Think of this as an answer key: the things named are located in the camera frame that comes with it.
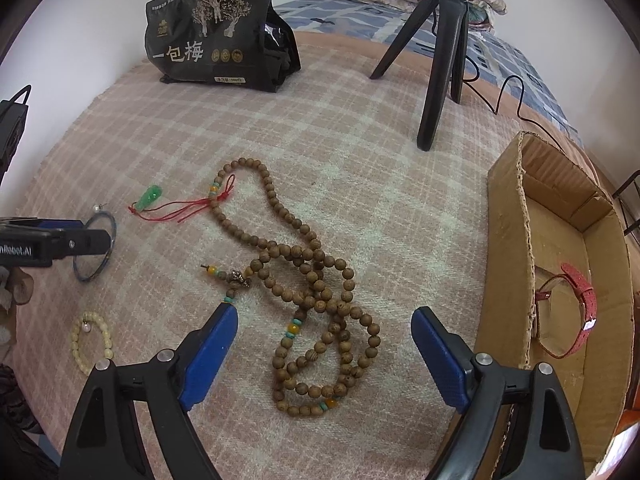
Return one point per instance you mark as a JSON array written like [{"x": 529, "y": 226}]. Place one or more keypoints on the red watch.
[{"x": 580, "y": 285}]

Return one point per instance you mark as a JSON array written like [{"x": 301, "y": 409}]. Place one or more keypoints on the black metal frame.
[{"x": 627, "y": 195}]

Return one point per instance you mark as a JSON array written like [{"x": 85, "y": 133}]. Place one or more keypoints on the black snack bag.
[{"x": 210, "y": 25}]

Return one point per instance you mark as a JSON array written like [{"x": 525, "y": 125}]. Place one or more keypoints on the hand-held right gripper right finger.
[{"x": 440, "y": 360}]

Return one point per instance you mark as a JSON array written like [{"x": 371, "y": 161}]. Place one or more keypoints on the blue patterned bed sheet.
[{"x": 350, "y": 15}]

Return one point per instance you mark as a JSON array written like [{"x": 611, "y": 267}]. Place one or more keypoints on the pearl earring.
[{"x": 96, "y": 208}]

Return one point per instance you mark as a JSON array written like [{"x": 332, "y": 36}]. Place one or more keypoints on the dark patterned cloth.
[{"x": 20, "y": 425}]

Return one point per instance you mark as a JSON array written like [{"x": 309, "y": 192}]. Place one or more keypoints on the pink plaid blanket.
[{"x": 325, "y": 125}]

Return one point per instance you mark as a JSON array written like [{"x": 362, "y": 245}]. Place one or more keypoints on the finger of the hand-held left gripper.
[
  {"x": 52, "y": 223},
  {"x": 80, "y": 244}
]

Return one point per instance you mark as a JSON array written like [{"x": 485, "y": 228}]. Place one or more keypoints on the blue bangle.
[{"x": 114, "y": 230}]

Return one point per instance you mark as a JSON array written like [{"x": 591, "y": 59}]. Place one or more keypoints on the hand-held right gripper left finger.
[{"x": 210, "y": 355}]

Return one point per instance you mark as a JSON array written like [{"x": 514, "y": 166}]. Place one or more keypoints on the black tripod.
[{"x": 442, "y": 60}]

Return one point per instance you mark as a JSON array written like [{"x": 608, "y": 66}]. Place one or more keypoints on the cardboard box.
[{"x": 507, "y": 220}]

